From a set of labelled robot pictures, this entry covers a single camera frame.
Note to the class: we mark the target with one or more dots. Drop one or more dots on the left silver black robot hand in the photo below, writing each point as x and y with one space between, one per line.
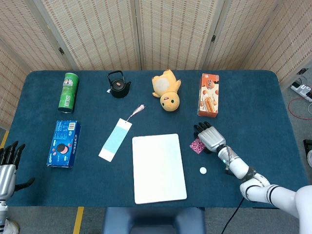
6 175

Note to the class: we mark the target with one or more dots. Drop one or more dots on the blue Oreo box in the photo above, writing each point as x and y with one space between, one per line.
64 143

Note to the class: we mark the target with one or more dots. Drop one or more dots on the white power strip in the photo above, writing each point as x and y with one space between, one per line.
302 90

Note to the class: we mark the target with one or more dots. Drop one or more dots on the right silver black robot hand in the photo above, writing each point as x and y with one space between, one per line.
212 139

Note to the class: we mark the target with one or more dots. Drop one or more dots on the green chip can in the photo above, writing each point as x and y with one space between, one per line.
68 92

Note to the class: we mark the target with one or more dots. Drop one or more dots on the woven folding screen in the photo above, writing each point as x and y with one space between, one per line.
97 31

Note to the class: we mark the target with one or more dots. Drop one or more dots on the blue white tasselled bookmark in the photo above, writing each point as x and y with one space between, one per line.
114 141

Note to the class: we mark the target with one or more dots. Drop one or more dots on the pink patterned square packet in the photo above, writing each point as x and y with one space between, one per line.
197 145

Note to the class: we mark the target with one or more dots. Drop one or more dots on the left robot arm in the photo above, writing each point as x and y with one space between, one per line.
2 212

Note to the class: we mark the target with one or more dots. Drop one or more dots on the black box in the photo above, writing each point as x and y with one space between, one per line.
307 145

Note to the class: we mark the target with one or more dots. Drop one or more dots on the small white round object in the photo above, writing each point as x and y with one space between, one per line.
203 170

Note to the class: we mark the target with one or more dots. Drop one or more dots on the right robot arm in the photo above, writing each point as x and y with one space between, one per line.
256 187

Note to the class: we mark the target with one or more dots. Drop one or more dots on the white shoe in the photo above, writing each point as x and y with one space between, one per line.
12 226

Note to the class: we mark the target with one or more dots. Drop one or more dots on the orange biscuit box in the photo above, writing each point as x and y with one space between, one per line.
208 97

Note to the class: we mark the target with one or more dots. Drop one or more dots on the yellow plush toy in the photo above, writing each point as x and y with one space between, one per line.
168 95

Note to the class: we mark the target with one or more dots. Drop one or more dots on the blue table cloth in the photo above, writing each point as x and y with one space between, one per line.
243 117

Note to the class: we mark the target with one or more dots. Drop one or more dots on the white magnetic board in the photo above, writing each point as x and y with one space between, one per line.
158 168

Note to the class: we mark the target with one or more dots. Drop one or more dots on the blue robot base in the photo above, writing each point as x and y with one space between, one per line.
153 220

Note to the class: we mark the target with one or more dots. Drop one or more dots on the black teapot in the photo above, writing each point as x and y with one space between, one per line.
119 90

